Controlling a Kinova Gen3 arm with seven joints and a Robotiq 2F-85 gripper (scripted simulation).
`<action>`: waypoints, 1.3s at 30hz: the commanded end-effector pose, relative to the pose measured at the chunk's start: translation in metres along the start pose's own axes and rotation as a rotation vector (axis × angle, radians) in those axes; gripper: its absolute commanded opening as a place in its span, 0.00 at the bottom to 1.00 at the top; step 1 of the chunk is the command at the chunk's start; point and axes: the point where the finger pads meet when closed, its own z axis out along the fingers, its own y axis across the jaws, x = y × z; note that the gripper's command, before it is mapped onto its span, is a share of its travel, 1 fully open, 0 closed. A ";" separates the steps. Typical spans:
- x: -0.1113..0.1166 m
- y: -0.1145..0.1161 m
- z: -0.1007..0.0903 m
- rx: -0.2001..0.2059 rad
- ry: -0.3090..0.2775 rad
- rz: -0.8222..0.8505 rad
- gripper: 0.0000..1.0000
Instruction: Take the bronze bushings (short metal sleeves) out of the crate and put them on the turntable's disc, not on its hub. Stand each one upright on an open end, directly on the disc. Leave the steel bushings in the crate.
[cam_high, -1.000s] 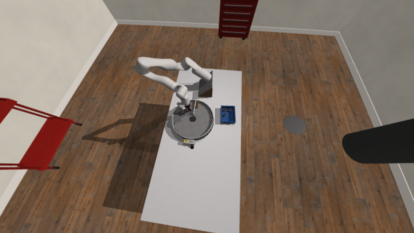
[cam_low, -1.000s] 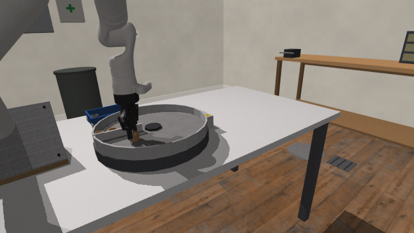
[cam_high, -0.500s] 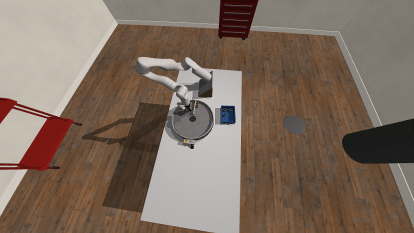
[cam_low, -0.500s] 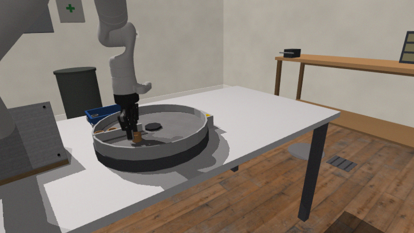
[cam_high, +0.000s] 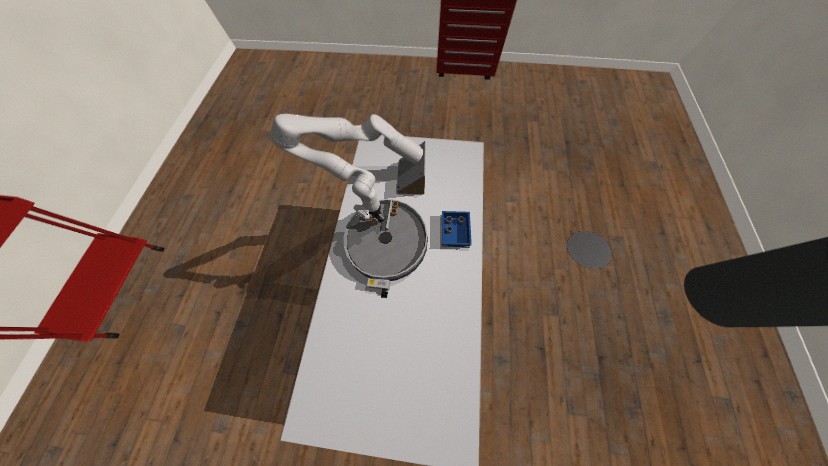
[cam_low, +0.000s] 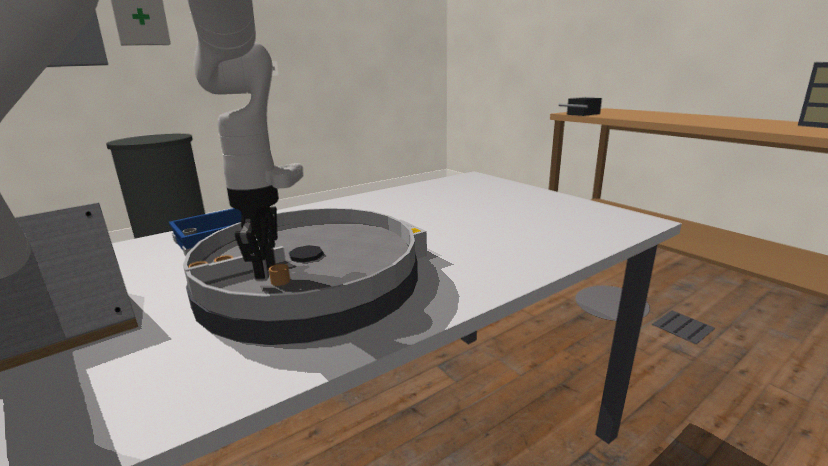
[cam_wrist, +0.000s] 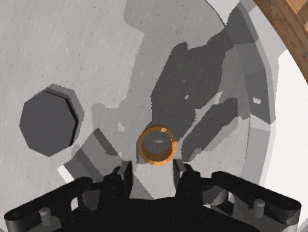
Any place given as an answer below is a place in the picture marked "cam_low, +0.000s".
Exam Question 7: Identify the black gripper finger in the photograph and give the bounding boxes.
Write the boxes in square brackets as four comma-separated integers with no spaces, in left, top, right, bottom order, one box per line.
[235,217,269,281]
[265,207,278,270]

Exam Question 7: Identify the blue crate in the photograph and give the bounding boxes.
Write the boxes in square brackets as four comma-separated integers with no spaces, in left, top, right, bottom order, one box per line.
[169,208,241,256]

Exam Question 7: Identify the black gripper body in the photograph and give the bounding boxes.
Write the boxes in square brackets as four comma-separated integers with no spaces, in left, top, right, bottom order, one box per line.
[227,185,279,239]

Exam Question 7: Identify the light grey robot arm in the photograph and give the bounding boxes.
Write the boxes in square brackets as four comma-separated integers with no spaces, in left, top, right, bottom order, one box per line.
[0,0,303,279]

